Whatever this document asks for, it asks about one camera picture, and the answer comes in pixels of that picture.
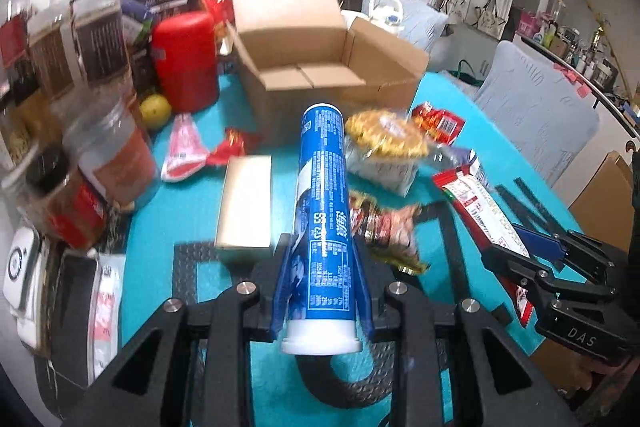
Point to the clear jar orange label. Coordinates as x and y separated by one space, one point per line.
112 153

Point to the red yellow snack packet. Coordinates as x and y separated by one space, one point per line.
440 125

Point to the gold rectangular box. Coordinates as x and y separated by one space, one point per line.
244 218

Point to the red white snack bar packet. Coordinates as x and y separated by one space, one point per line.
485 221

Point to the yellow puffed snack bag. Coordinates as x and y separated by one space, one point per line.
384 148

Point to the white round device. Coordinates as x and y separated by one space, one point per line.
23 253

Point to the yellow lemon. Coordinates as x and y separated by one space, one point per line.
155 111

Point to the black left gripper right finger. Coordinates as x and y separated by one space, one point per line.
492 380

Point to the dark jar red label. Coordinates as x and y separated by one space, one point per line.
70 206

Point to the grey cushioned chair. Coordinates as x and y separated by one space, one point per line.
537 110

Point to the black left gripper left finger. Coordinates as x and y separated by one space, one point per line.
150 381

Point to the brown box right edge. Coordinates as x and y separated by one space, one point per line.
603 208

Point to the open cardboard box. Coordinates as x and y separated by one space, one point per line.
296 53

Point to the blue cylindrical snack tube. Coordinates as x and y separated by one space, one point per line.
321 318

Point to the small red snack packet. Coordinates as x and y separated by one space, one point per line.
236 143

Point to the red plastic canister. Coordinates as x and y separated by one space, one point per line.
185 59

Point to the brown gold snack packet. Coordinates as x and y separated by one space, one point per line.
389 233

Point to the pink white snack packet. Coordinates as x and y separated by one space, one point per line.
186 153

